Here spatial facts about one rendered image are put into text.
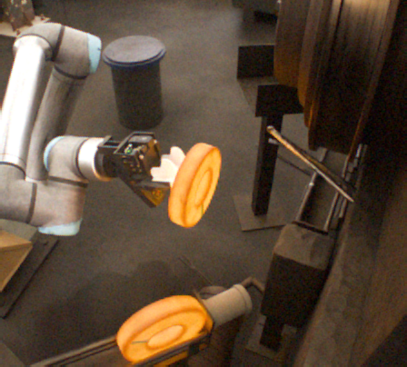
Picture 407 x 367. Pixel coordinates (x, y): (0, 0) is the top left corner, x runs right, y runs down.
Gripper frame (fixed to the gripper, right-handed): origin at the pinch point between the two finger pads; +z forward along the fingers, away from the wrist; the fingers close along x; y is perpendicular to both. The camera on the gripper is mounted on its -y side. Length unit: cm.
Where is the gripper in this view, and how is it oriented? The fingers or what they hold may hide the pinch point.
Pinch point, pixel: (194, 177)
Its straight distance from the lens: 75.1
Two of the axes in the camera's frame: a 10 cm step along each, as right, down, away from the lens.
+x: 4.3, -6.2, 6.5
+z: 8.6, 0.8, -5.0
